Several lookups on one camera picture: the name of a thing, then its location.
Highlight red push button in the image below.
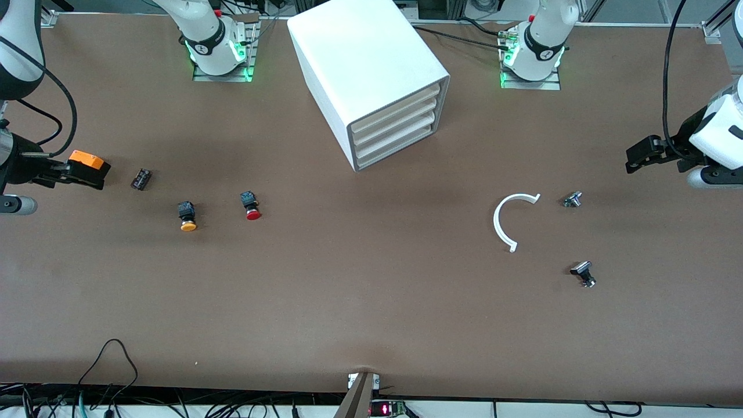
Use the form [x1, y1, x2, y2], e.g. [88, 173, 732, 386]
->
[240, 191, 262, 221]

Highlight white plastic drawer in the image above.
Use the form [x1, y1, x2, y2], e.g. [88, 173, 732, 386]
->
[355, 123, 436, 171]
[354, 110, 437, 158]
[353, 98, 439, 147]
[352, 83, 443, 135]

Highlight black rectangular push button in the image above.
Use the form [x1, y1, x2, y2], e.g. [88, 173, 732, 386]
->
[570, 261, 597, 289]

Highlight orange push button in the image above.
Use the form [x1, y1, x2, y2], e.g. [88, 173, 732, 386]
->
[177, 200, 199, 233]

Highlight white drawer cabinet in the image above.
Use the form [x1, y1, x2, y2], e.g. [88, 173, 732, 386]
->
[287, 0, 452, 173]

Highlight white curved plastic clip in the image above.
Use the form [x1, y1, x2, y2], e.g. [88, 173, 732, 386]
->
[493, 193, 542, 254]

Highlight small device with red light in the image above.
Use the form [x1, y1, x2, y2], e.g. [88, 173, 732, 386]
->
[370, 399, 410, 417]

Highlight brown angled bar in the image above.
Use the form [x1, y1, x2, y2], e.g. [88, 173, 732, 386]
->
[334, 372, 378, 418]

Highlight orange button enclosure box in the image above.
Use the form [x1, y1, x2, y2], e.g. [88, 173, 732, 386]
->
[68, 150, 111, 190]

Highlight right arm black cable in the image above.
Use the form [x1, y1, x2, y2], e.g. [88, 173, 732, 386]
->
[0, 38, 78, 158]

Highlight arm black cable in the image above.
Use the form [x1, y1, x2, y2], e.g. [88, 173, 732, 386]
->
[662, 0, 689, 149]
[0, 38, 78, 158]

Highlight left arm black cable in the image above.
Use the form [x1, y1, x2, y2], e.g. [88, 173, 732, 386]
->
[662, 0, 689, 149]

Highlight aluminium frame corner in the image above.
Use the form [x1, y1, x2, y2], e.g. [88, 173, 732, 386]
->
[699, 0, 743, 46]

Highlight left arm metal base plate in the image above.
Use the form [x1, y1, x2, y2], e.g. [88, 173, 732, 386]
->
[499, 26, 562, 91]

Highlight aluminium frame rail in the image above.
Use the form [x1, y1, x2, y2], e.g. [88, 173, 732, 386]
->
[41, 0, 76, 27]

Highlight looped black cable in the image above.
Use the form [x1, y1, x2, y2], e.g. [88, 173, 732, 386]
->
[77, 338, 140, 401]

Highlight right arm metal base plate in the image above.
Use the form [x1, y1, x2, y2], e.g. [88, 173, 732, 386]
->
[193, 12, 260, 83]

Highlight tangled black cables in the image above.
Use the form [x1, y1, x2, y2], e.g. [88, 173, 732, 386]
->
[0, 382, 349, 418]

